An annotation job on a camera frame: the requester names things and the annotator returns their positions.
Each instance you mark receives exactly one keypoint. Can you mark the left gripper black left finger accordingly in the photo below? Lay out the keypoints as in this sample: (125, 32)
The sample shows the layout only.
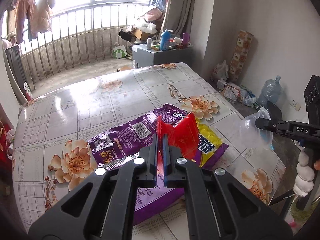
(103, 205)

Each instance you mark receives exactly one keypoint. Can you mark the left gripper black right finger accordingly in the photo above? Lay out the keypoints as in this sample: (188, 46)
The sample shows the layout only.
(218, 206)

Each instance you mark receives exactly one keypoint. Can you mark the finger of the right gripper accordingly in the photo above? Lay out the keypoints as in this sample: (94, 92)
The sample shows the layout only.
(274, 126)

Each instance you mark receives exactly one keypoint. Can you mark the clear plastic bowl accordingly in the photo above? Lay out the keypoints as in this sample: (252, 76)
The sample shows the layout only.
(251, 136)

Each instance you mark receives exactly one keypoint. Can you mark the purple yellow snack bag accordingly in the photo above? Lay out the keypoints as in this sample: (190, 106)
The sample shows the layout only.
(128, 138)

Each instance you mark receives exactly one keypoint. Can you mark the red foil wrapper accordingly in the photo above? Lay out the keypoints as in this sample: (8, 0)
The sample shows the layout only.
(184, 135)

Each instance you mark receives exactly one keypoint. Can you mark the right white gloved hand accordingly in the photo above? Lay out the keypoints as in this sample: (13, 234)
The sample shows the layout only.
(305, 175)

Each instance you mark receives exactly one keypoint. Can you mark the blue water jug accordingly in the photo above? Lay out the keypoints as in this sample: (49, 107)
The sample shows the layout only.
(271, 91)

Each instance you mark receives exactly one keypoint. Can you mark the patterned rolled mat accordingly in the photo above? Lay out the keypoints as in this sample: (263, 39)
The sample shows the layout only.
(240, 53)

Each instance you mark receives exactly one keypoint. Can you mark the white plastic bag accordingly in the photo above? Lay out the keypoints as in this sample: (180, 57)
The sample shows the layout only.
(220, 71)

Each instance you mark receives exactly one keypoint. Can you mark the purple cup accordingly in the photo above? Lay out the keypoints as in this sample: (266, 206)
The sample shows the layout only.
(185, 39)

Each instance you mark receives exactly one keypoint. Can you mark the blue detergent bottle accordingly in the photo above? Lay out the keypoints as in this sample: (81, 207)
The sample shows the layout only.
(165, 40)

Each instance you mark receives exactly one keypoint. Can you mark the beige curtain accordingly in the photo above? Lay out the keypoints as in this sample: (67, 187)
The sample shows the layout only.
(178, 16)

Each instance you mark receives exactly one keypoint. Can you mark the grey bedside cabinet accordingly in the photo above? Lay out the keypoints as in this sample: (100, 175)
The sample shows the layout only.
(141, 57)

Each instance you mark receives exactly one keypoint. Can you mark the white green paper bag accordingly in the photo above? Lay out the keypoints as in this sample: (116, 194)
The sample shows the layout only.
(119, 52)

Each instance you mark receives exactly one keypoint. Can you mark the white small bottle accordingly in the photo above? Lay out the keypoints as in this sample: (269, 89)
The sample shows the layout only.
(149, 44)

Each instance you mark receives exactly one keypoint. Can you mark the cardboard box on balcony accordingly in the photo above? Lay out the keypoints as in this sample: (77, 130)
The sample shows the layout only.
(142, 36)

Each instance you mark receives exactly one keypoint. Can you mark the metal balcony railing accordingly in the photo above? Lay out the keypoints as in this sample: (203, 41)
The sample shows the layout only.
(78, 36)

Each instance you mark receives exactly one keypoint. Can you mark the hanging pink jacket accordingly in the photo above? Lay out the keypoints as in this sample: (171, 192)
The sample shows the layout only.
(40, 20)

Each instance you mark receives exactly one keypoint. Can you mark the hanging pink shirt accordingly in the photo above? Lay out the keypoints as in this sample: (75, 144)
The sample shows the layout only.
(24, 11)

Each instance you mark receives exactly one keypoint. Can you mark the wall power socket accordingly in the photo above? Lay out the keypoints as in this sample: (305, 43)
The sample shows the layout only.
(296, 105)

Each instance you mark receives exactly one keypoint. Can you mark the trash pile by wall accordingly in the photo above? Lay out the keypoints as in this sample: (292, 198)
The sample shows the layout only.
(233, 93)

